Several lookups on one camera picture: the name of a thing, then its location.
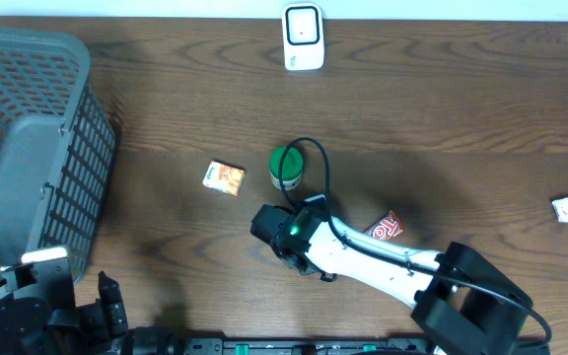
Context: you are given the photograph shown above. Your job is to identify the green lidded jar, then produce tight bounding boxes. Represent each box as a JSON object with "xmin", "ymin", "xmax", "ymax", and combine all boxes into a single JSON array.
[{"xmin": 269, "ymin": 146, "xmax": 304, "ymax": 190}]

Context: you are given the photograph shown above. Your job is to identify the orange chocolate bar wrapper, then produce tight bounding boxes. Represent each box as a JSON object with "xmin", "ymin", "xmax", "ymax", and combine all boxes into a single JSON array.
[{"xmin": 365, "ymin": 210, "xmax": 403, "ymax": 241}]

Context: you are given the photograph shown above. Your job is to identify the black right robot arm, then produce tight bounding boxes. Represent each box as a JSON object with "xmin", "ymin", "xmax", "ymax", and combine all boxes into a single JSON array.
[{"xmin": 250, "ymin": 203, "xmax": 542, "ymax": 354}]

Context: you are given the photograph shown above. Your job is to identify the white barcode scanner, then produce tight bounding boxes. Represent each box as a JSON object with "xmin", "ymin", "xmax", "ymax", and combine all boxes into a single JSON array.
[{"xmin": 281, "ymin": 3, "xmax": 324, "ymax": 71}]

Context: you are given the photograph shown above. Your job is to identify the grey plastic basket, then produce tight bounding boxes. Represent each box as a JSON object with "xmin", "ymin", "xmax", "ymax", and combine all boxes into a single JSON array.
[{"xmin": 0, "ymin": 28, "xmax": 117, "ymax": 299}]

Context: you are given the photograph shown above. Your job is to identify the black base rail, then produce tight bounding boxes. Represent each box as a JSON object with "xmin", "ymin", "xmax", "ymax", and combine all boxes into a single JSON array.
[{"xmin": 114, "ymin": 327, "xmax": 435, "ymax": 355}]

